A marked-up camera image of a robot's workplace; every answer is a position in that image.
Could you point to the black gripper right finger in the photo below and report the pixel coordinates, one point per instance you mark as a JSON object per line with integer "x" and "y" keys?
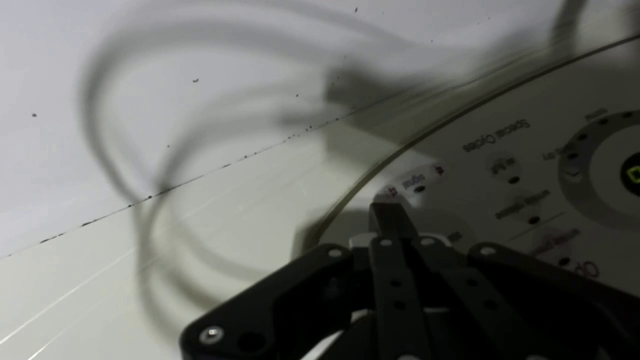
{"x": 525, "y": 309}

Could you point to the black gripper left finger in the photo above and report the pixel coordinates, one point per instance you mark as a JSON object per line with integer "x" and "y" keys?
{"x": 359, "y": 303}

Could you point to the white left washing machine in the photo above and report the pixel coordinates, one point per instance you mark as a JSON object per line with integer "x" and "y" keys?
{"x": 158, "y": 156}

